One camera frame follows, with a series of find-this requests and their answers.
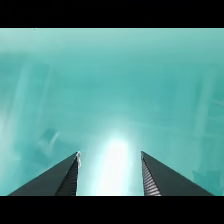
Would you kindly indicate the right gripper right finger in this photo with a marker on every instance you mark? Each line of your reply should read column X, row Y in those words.
column 166, row 181

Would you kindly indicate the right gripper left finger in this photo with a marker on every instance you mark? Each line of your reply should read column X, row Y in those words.
column 56, row 180

